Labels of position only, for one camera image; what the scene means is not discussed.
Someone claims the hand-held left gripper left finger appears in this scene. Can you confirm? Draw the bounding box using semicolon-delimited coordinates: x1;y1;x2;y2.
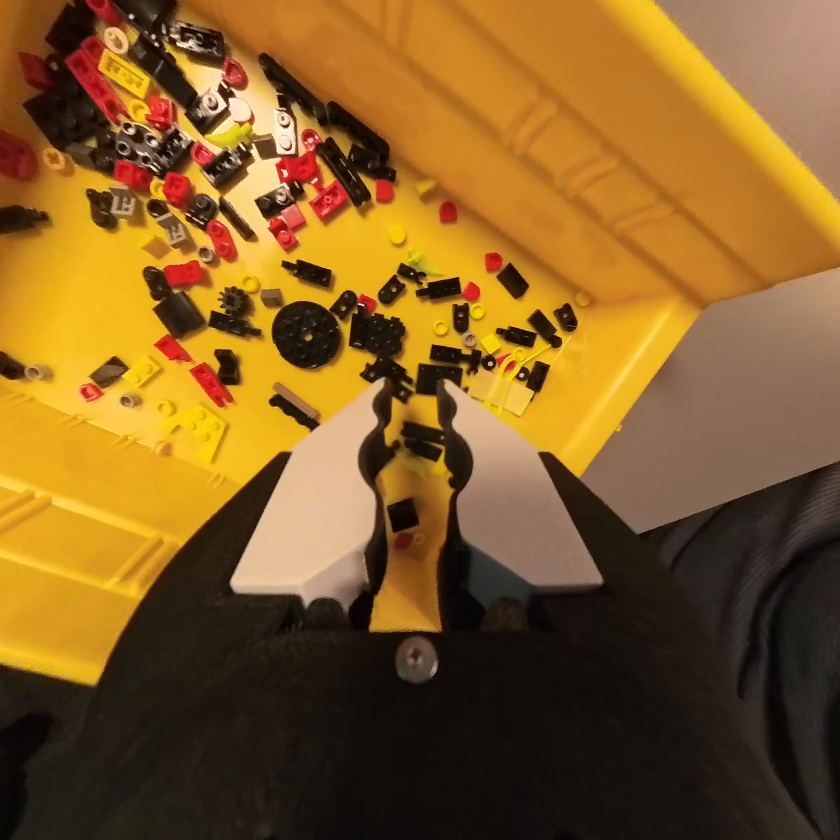
230;379;395;603

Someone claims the pile of lego pieces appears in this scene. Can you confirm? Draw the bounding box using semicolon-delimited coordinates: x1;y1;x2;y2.
0;0;586;565

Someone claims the yellow plastic bin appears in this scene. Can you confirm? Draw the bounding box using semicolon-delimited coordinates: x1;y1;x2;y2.
0;0;840;686

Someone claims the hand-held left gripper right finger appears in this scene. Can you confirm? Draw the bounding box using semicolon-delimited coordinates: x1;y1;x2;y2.
435;379;605;603

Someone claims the black round lego plate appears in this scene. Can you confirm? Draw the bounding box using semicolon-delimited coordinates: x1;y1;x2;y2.
271;301;343;370

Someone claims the person's dark grey clothing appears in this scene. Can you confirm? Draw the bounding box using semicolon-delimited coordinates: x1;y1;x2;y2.
640;459;840;840

